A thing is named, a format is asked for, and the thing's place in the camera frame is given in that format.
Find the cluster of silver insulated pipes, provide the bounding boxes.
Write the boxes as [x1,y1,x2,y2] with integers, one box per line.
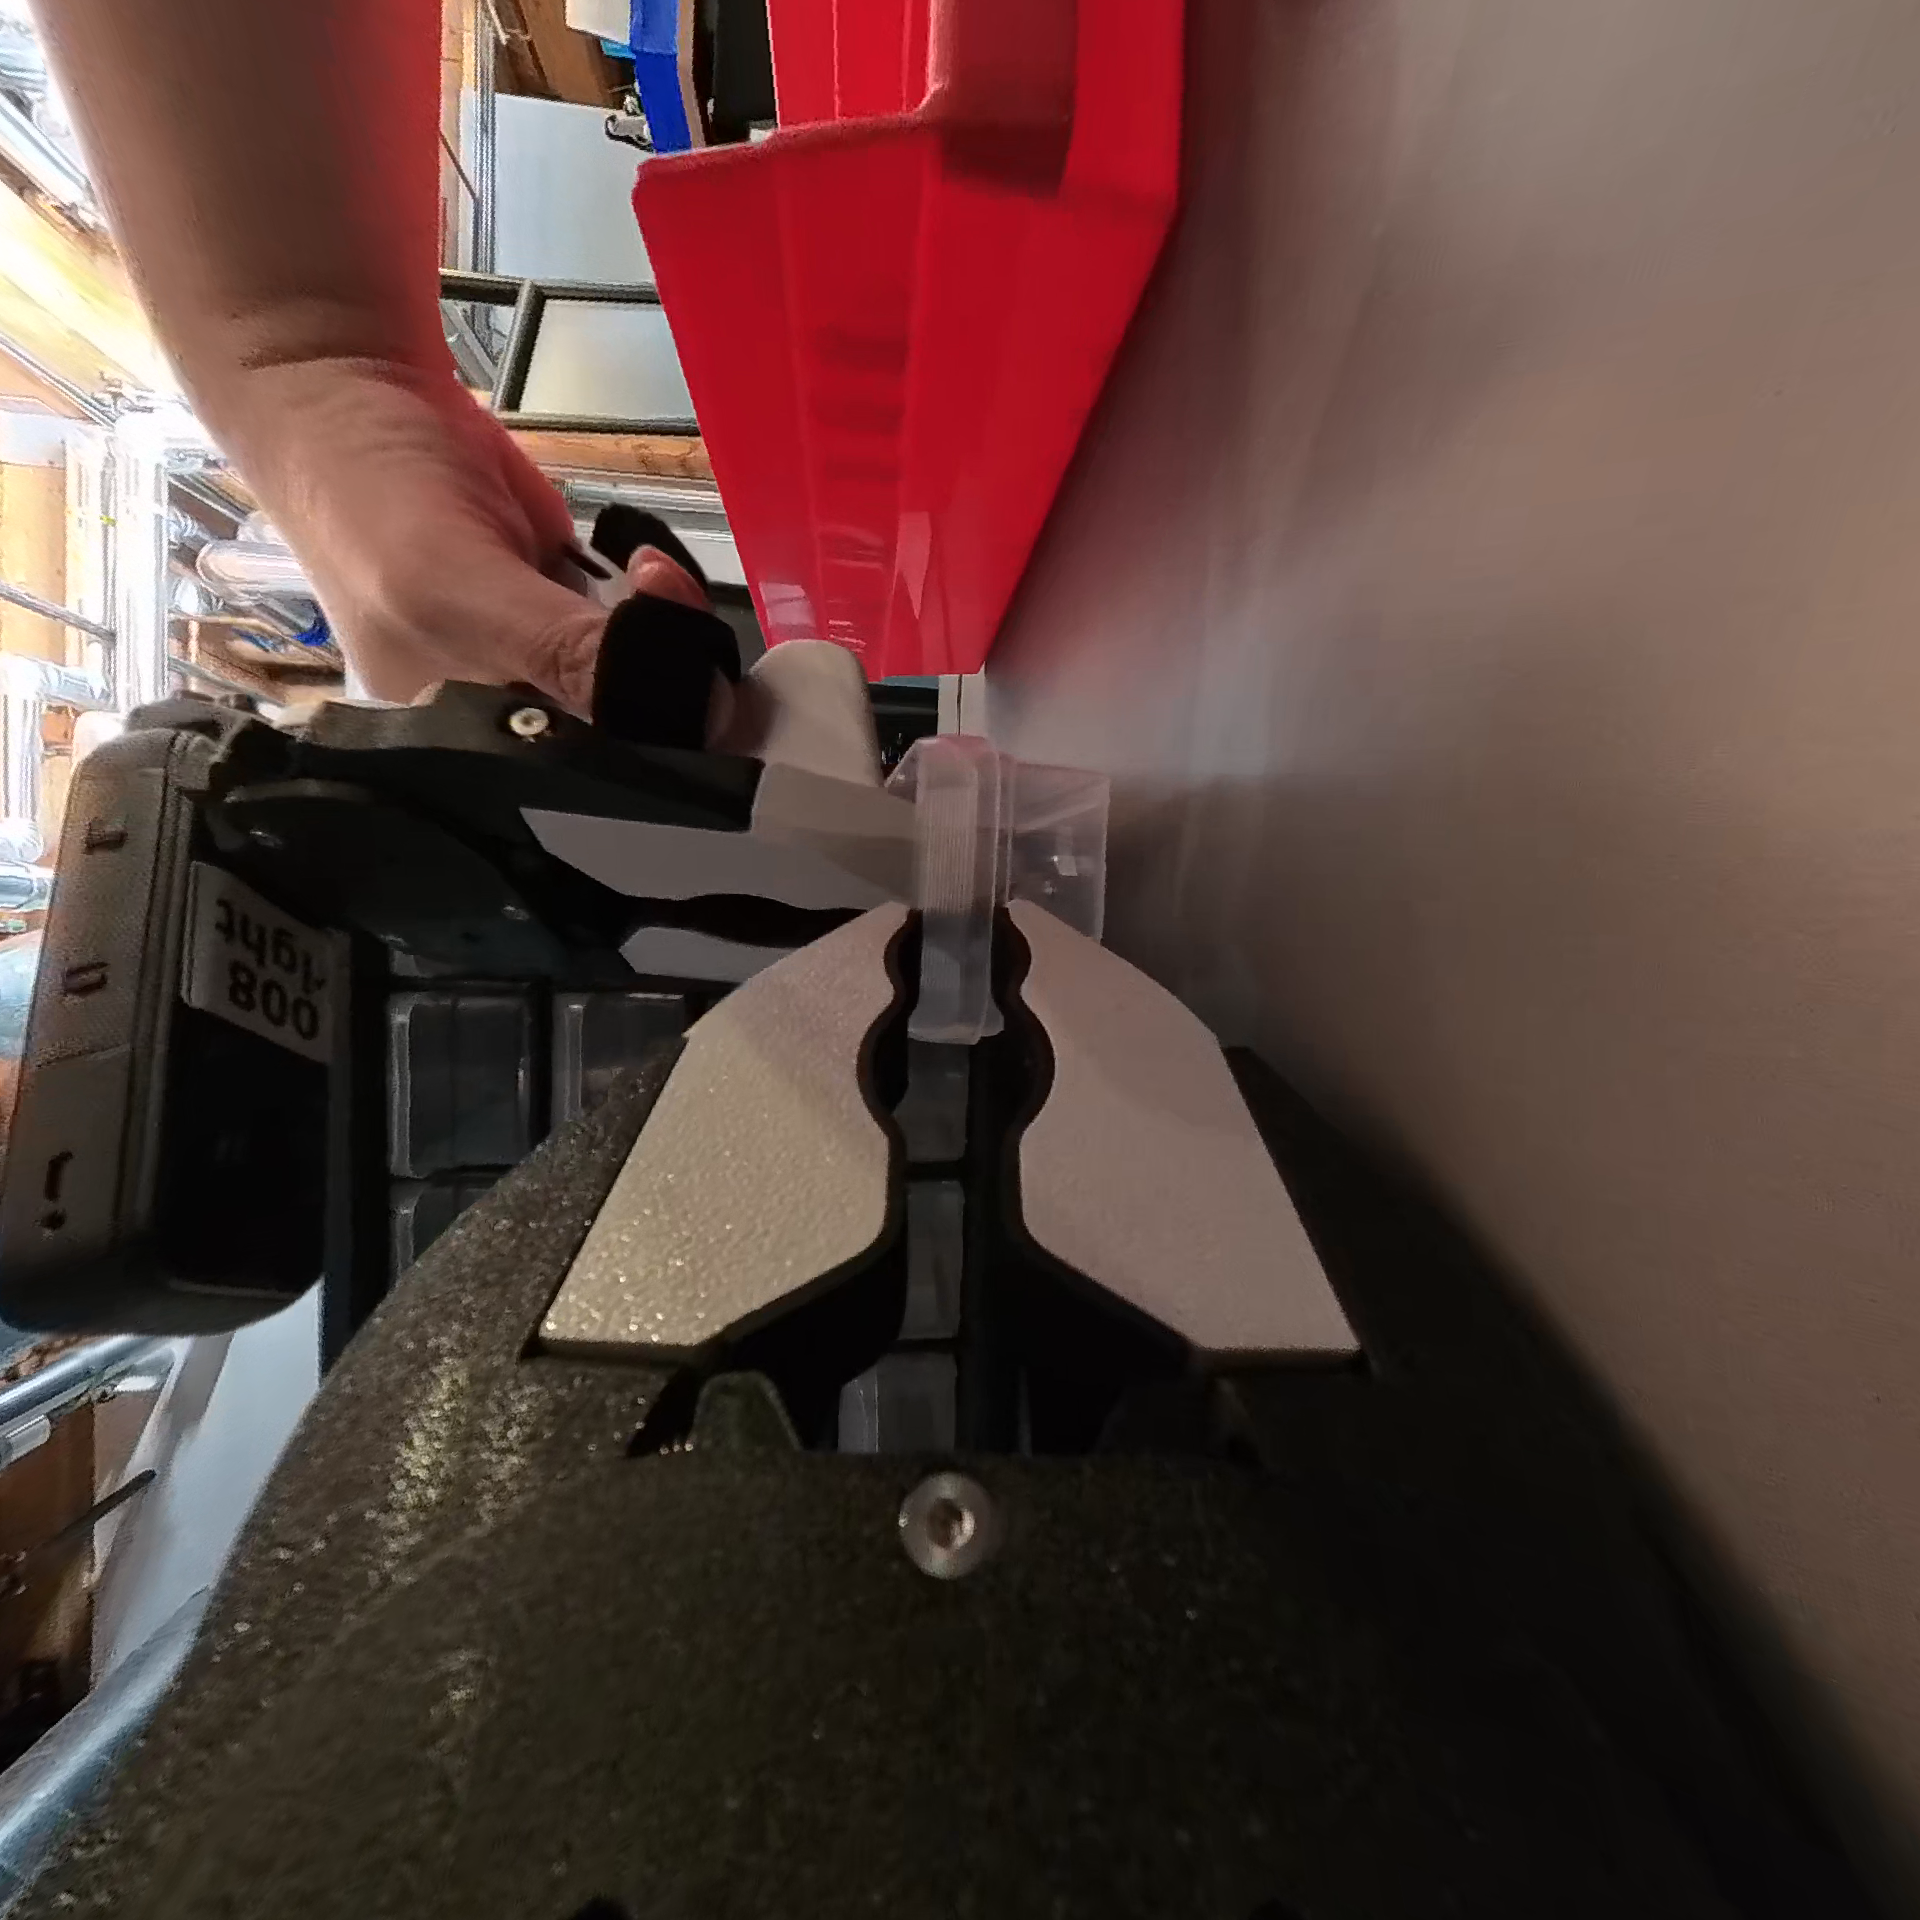
[151,496,354,676]

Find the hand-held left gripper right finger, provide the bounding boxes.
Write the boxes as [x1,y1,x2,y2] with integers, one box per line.
[1009,901,1365,1374]

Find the person's right forearm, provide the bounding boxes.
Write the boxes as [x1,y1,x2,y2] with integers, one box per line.
[27,0,452,437]

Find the black drawer cabinet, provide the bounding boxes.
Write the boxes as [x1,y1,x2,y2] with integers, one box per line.
[319,673,994,1453]

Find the person's right hand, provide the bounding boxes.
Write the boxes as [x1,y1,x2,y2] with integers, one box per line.
[225,357,753,752]

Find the red storage bin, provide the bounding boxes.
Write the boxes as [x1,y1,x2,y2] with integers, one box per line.
[631,0,1192,681]

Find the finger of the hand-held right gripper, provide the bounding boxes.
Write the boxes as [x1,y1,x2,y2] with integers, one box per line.
[521,757,921,912]
[617,903,904,990]

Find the clear plastic drawer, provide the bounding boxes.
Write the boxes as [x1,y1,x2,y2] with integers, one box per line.
[883,738,1115,1046]

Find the rows of clear drawers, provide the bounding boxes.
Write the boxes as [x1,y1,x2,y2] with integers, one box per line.
[381,982,975,1453]

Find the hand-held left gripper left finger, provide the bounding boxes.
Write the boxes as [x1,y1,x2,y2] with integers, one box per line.
[537,906,909,1366]

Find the blue storage bin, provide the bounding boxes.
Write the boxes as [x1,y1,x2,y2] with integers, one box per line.
[621,0,712,152]

